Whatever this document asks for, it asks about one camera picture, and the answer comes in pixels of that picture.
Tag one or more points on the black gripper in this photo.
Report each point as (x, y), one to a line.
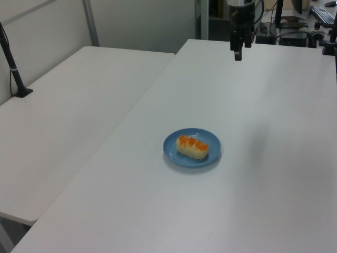
(241, 12)

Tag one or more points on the bread roll with orange topping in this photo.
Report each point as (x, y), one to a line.
(192, 147)

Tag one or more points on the black monitor stand pole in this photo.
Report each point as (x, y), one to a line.
(279, 13)

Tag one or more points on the black computer box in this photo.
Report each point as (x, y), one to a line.
(293, 39)

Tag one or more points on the black keyboard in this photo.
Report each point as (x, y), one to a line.
(321, 13)

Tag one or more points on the black clamp stand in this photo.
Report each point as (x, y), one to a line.
(330, 39)

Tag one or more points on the blue round plate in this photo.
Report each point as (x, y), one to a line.
(171, 147)

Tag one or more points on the metal partition post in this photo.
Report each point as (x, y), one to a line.
(91, 23)

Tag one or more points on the black camera stand pole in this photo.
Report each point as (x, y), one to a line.
(10, 62)

